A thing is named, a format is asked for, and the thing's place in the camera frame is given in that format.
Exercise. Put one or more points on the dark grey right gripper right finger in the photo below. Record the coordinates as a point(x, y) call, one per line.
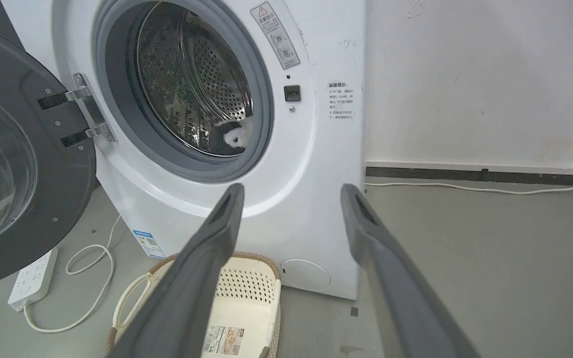
point(396, 288)

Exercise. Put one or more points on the white front-load washing machine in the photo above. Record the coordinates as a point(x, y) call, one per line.
point(306, 149)

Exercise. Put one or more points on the black and white plush toy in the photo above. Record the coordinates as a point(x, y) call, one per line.
point(232, 136)

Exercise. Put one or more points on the cream plastic laundry basket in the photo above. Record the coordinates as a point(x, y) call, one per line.
point(246, 303)

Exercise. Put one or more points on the white power strip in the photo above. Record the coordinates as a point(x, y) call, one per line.
point(34, 278)

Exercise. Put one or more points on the dark grey washing machine door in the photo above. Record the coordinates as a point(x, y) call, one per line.
point(23, 164)

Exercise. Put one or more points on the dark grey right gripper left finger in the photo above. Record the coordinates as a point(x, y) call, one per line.
point(194, 278)

